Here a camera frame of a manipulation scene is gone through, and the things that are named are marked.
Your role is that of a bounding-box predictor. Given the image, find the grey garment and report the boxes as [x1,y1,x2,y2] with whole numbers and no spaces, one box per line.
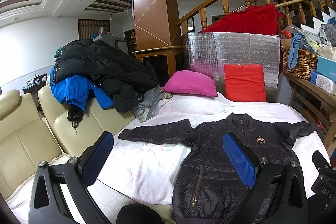
[131,85,163,123]

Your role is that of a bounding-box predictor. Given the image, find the light blue box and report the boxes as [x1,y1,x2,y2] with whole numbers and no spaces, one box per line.
[316,56,336,82]

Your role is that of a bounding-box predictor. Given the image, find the wicker basket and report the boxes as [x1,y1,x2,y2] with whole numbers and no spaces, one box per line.
[281,46,318,80]

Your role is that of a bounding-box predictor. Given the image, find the cream leather sofa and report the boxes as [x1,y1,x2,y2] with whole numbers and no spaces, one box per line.
[1,84,135,198]

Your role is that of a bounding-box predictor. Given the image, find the black puffer coat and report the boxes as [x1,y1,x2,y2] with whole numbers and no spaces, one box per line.
[54,39,159,113]

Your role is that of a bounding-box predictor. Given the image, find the red cloth on railing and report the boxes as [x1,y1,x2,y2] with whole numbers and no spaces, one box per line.
[200,5,284,35]

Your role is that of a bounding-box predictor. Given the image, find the silver foil insulation panel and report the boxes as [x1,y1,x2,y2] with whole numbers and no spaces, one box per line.
[183,32,280,102]

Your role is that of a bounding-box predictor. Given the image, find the red pillow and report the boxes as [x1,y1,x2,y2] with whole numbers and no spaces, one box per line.
[224,64,266,102]

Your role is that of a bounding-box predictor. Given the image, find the blue jacket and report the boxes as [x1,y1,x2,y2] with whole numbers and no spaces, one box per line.
[50,68,114,112]

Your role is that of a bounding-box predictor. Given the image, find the dark quilted jacket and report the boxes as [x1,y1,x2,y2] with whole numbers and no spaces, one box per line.
[119,114,314,223]

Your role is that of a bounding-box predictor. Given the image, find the blue cloth in basket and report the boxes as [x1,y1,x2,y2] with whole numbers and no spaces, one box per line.
[288,33,315,69]

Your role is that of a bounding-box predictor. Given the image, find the wooden column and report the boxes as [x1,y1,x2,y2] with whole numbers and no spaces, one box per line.
[133,0,182,77]

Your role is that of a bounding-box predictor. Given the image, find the white patterned tissue pack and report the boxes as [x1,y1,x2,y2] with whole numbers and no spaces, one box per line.
[315,75,336,96]

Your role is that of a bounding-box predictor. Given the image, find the wooden shelf table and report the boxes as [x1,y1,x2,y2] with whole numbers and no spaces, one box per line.
[284,73,335,156]

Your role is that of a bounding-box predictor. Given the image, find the magenta pillow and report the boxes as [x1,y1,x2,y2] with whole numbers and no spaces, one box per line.
[162,70,218,97]

